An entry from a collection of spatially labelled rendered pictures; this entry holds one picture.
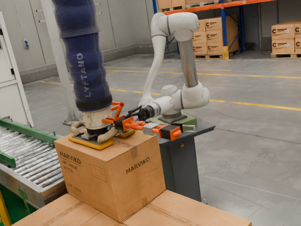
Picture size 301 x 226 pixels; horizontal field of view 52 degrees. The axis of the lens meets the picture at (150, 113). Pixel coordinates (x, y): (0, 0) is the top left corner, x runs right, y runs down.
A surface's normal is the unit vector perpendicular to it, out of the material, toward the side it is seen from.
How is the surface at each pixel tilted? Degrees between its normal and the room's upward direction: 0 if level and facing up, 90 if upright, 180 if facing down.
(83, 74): 70
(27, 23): 90
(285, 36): 91
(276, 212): 0
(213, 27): 92
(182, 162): 90
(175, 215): 0
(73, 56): 77
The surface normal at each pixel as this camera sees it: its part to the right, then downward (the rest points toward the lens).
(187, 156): 0.42, 0.22
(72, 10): 0.05, 0.08
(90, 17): 0.86, 0.18
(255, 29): -0.70, 0.32
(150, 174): 0.70, 0.12
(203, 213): -0.15, -0.94
